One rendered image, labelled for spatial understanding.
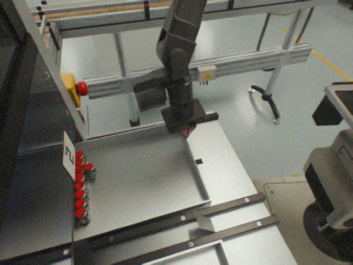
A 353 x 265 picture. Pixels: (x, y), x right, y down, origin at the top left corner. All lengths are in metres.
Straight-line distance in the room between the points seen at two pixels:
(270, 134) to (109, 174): 1.56
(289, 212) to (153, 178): 0.88
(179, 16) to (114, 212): 0.43
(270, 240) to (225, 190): 0.14
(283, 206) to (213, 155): 0.75
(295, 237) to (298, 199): 0.20
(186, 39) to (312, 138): 1.76
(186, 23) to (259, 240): 0.46
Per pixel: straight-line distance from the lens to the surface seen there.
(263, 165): 1.78
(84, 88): 0.69
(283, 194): 1.36
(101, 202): 0.59
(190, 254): 0.52
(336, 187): 0.82
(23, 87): 0.40
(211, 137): 0.68
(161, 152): 0.64
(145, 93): 0.48
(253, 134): 1.94
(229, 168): 0.63
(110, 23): 1.31
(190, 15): 0.46
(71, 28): 1.33
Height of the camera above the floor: 1.40
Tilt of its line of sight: 50 degrees down
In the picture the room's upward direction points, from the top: straight up
